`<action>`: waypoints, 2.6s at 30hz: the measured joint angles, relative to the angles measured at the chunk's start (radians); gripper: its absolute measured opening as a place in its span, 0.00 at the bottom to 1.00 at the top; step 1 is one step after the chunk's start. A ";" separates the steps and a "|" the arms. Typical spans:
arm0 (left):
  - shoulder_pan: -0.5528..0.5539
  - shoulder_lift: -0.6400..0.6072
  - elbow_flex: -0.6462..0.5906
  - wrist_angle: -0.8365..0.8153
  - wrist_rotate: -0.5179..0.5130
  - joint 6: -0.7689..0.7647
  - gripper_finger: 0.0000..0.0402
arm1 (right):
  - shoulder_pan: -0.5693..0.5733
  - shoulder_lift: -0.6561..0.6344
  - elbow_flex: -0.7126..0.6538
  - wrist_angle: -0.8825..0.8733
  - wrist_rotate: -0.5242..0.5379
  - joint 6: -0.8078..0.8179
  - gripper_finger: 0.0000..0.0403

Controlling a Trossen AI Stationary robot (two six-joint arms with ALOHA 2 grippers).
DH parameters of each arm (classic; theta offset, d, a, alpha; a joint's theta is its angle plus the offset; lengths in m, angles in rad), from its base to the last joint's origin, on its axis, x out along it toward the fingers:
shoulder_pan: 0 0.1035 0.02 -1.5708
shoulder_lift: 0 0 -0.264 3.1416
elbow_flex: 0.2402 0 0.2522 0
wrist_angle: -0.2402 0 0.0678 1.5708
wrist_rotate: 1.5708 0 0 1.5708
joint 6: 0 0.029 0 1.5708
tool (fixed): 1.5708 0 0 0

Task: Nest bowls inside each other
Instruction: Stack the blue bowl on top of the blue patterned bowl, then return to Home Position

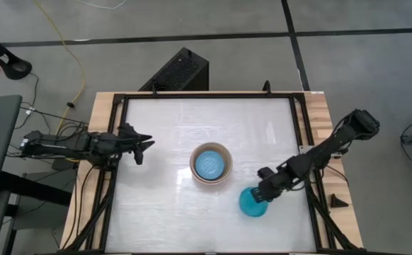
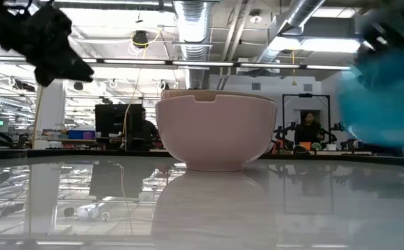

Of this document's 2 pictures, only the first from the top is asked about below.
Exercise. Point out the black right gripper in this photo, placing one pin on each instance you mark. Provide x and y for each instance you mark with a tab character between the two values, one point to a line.
280	177

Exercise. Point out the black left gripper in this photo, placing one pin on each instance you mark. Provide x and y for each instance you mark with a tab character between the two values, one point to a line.
121	143

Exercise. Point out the small teal bowl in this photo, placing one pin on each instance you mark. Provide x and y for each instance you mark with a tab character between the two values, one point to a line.
249	209

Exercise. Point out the large white bowl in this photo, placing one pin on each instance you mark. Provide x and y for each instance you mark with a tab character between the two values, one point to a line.
210	183

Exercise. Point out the small light blue bowl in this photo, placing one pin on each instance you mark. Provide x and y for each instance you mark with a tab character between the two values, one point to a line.
210	165

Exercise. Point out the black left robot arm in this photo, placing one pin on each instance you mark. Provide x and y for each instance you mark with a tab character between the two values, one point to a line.
61	145

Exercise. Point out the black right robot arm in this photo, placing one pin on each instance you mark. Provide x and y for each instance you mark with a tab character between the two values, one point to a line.
333	145

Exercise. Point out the white table mat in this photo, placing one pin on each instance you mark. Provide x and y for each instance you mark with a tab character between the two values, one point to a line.
192	219

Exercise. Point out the black perforated box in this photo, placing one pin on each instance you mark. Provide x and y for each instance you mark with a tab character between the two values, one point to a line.
181	72

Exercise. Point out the black stand leg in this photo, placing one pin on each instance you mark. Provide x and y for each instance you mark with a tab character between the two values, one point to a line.
7	60

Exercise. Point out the black metal rig frame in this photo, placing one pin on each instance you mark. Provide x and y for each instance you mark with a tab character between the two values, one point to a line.
115	117

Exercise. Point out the black triangular bracket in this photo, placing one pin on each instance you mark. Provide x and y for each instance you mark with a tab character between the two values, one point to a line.
337	202

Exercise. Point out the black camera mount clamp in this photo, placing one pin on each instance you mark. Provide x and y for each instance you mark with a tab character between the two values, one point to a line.
267	86

